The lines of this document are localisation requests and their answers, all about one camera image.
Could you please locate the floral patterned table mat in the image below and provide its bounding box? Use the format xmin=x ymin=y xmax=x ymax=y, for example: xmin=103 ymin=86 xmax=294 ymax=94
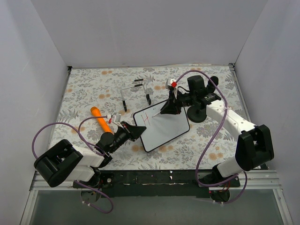
xmin=44 ymin=65 xmax=253 ymax=171

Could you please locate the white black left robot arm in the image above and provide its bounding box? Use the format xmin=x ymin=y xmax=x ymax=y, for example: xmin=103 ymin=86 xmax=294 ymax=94
xmin=32 ymin=121 xmax=147 ymax=188

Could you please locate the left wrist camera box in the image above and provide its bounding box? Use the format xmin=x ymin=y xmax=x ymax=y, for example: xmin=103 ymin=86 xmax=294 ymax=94
xmin=107 ymin=113 xmax=121 ymax=126

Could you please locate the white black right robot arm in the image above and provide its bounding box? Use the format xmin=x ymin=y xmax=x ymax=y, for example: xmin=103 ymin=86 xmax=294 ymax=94
xmin=159 ymin=75 xmax=274 ymax=187

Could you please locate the black microphone on stand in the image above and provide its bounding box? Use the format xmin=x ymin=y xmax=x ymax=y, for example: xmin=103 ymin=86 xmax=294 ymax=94
xmin=206 ymin=76 xmax=219 ymax=93

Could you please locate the black microphone stand base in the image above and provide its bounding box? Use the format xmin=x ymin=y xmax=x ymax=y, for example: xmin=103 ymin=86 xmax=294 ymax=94
xmin=187 ymin=106 xmax=207 ymax=123

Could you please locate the orange toy microphone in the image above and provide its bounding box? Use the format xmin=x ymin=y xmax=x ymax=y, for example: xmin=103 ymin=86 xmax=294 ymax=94
xmin=90 ymin=106 xmax=112 ymax=133

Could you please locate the black framed whiteboard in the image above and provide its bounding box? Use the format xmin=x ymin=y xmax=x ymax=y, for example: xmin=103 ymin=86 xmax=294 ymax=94
xmin=133 ymin=101 xmax=190 ymax=152

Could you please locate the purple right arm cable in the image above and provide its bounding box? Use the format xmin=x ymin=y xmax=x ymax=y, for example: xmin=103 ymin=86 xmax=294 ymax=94
xmin=174 ymin=69 xmax=247 ymax=205

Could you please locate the black front mounting rail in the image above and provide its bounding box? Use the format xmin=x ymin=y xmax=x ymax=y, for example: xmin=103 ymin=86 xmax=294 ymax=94
xmin=72 ymin=169 xmax=241 ymax=199

